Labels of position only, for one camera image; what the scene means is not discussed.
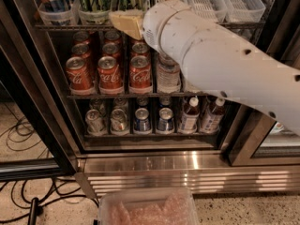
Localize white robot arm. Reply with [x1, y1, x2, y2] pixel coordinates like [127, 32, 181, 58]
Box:
[109, 0, 300, 134]

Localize coca-cola can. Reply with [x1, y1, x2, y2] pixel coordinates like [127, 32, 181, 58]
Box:
[131, 42, 150, 58]
[97, 56, 122, 89]
[129, 55, 151, 88]
[71, 43, 95, 80]
[66, 56, 93, 90]
[102, 42, 122, 63]

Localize front right Coca-Cola can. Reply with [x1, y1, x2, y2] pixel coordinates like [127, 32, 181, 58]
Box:
[129, 55, 151, 88]

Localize front middle Coca-Cola can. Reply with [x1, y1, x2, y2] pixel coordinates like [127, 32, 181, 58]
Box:
[97, 56, 122, 89]

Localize front left Coca-Cola can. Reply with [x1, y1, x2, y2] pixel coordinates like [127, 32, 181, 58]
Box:
[66, 56, 93, 90]

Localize silver can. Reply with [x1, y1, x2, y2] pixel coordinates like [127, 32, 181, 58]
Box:
[85, 109, 104, 132]
[111, 109, 128, 132]

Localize blue can bottom left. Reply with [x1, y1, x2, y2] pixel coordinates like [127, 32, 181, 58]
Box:
[134, 108, 151, 131]

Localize blue can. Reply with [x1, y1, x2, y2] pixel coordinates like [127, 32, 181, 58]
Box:
[134, 108, 151, 131]
[157, 108, 174, 132]

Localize silver can bottom left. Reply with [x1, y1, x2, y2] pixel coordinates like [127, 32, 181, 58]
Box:
[85, 109, 104, 132]

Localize blue can bottom right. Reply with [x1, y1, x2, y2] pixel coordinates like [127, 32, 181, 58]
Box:
[157, 108, 174, 132]

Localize stainless steel fridge base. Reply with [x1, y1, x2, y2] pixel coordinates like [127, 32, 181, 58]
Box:
[74, 151, 300, 198]

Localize fridge glass door right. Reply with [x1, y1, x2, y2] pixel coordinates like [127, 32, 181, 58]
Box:
[228, 0, 300, 166]

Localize front left water bottle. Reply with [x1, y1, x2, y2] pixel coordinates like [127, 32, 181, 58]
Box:
[157, 54, 180, 87]

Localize empty white tray right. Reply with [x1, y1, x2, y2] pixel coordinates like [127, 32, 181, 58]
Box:
[223, 0, 265, 23]

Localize left tea bottle white cap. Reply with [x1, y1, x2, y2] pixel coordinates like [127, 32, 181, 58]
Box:
[179, 97, 200, 130]

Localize tea bottle white cap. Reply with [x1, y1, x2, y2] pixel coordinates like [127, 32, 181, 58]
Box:
[201, 97, 225, 133]
[179, 97, 200, 130]

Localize right tea bottle white cap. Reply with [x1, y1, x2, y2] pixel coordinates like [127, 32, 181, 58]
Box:
[201, 97, 225, 133]

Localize clear plastic bin foreground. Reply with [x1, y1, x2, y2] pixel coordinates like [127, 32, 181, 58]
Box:
[97, 187, 200, 225]

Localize middle wire shelf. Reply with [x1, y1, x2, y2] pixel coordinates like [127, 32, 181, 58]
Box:
[67, 92, 207, 99]

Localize wire shelf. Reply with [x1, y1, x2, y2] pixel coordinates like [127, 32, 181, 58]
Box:
[35, 22, 264, 31]
[67, 92, 207, 99]

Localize top wire shelf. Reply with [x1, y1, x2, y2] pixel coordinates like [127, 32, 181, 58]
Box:
[35, 22, 264, 31]

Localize black floor cables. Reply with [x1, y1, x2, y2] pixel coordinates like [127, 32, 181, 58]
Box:
[0, 101, 101, 224]

